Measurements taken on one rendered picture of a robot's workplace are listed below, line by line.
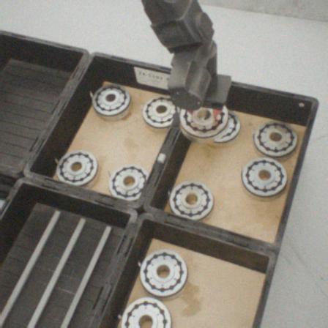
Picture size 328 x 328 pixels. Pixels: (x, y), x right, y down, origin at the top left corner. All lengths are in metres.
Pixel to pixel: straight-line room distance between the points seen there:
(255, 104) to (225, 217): 0.30
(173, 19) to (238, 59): 0.81
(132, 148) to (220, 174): 0.24
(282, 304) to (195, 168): 0.38
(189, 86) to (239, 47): 0.82
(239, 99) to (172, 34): 0.48
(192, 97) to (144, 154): 0.45
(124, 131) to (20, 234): 0.37
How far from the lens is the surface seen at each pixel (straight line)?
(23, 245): 1.23
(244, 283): 1.11
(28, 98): 1.46
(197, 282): 1.11
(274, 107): 1.27
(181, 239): 1.10
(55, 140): 1.26
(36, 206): 1.26
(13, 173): 1.21
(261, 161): 1.21
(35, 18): 1.87
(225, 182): 1.21
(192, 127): 1.04
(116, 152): 1.28
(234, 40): 1.67
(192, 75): 0.85
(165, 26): 0.85
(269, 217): 1.17
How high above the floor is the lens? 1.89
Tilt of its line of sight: 58 degrees down
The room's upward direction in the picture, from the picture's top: 11 degrees counter-clockwise
